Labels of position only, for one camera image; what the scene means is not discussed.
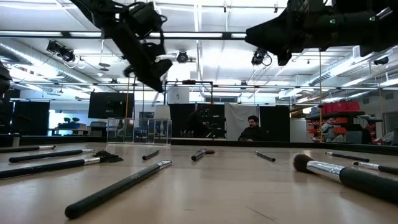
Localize black brush silver ferrule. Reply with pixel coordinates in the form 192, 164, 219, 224
352, 161, 398, 175
8, 149, 96, 164

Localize white backdrop curtain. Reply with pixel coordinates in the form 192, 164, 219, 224
224, 102, 260, 141

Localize silver ventilation duct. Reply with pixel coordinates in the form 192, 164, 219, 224
0, 42, 94, 93

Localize dark storage shelf rack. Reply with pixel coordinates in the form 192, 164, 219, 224
304, 111, 384, 145

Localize thin black makeup brush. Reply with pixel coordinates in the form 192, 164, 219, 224
0, 144, 57, 154
254, 151, 277, 163
325, 151, 371, 163

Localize white sign box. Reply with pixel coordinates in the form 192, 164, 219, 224
167, 86, 190, 105

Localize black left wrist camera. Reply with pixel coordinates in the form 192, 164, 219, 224
129, 2, 168, 40

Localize round black ceiling camera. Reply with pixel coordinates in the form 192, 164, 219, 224
176, 50, 189, 64

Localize black fan makeup brush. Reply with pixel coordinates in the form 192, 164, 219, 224
0, 150, 124, 180

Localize black table edge rail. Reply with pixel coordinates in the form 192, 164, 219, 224
0, 133, 398, 156

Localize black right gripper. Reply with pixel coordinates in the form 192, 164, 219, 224
244, 0, 318, 67

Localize black ceiling light cluster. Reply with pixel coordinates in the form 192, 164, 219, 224
46, 40, 76, 63

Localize person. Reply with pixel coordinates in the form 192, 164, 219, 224
188, 107, 218, 138
238, 115, 269, 142

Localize red storage bins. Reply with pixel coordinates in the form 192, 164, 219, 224
322, 101, 361, 115

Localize black metal frame stand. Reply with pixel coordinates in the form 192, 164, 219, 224
164, 80, 215, 139

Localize small black makeup brush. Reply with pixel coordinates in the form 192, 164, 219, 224
142, 149, 161, 161

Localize black ceiling camera with cable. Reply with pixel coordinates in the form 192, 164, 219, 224
251, 48, 273, 67

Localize white table lamp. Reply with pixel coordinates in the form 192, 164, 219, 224
154, 105, 172, 136

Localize black monitor screen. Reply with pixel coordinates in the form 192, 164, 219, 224
88, 91, 135, 119

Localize black ceiling light rail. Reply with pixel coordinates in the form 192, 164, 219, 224
0, 30, 247, 40

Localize long black makeup brush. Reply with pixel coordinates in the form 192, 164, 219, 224
64, 159, 173, 220

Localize black partition panel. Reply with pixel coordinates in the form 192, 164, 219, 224
169, 103, 225, 139
12, 101, 50, 136
259, 105, 291, 142

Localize clear acrylic brush organizer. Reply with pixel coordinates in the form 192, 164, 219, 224
106, 117, 173, 146

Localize large powder makeup brush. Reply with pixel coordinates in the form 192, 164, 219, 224
292, 153, 398, 205

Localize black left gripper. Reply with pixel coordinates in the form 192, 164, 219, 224
102, 24, 174, 93

